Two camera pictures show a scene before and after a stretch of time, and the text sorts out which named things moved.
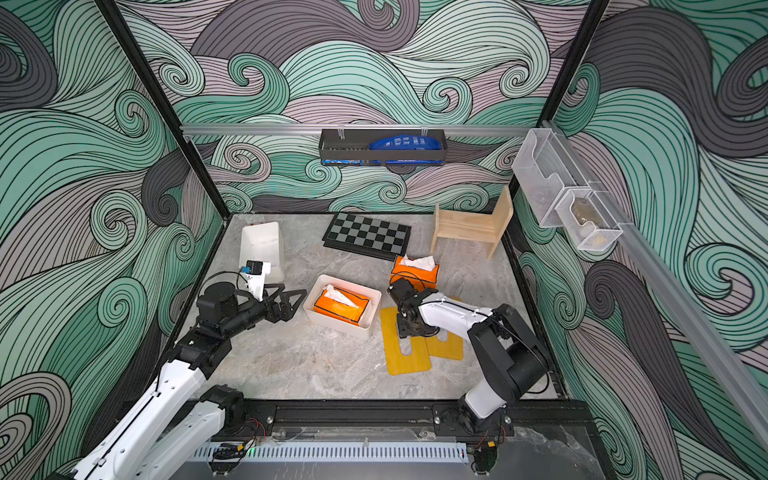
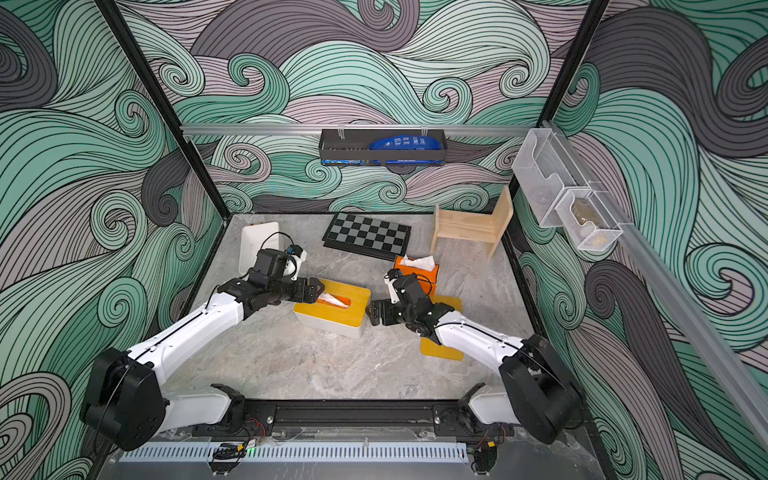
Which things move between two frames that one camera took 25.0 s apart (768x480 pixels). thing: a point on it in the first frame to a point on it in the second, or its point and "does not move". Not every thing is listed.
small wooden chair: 473,226 does not move
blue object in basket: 406,142 does not move
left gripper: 273,314 to 312,293
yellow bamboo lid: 452,348 does not move
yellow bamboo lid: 397,363 to 354,315
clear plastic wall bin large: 544,168 does not move
